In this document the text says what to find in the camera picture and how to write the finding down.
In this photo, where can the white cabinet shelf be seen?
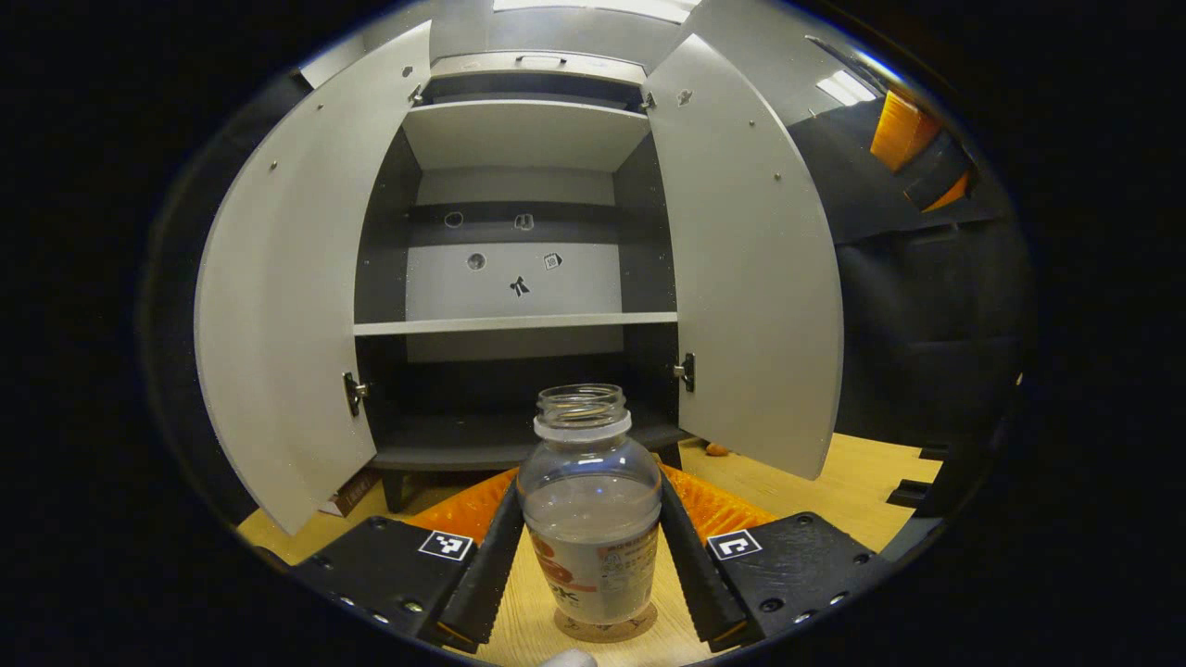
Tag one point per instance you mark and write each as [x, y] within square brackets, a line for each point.
[523, 134]
[519, 324]

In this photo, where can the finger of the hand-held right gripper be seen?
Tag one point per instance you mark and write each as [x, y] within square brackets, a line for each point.
[903, 130]
[940, 176]

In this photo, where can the large ceiling light panel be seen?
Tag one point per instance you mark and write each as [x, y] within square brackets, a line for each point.
[602, 7]

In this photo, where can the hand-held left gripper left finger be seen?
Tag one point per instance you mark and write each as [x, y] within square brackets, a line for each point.
[486, 579]

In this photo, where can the white cabinet drawer front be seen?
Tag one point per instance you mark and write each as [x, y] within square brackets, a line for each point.
[482, 69]

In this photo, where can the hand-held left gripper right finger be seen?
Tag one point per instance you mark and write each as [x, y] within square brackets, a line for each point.
[690, 579]

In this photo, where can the white cabinet door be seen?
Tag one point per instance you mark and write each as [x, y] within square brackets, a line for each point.
[750, 278]
[296, 306]

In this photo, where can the black backdrop cloth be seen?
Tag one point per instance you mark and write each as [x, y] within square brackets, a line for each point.
[927, 306]

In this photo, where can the clear plastic bottle red label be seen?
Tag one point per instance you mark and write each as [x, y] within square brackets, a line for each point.
[588, 519]

